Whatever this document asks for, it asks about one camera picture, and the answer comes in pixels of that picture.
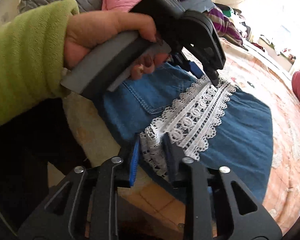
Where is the blue denim pants lace trim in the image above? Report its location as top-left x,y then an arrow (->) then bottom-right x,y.
98,63 -> 273,201

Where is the orange bear pattern blanket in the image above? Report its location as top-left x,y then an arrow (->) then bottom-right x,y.
63,39 -> 300,233

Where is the person's left hand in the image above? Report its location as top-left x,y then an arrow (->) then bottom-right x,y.
64,11 -> 162,70

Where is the green fleece sleeve forearm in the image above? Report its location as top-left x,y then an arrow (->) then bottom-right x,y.
0,0 -> 79,126

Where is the purple striped pillow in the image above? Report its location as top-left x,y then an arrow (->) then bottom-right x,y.
177,0 -> 243,47

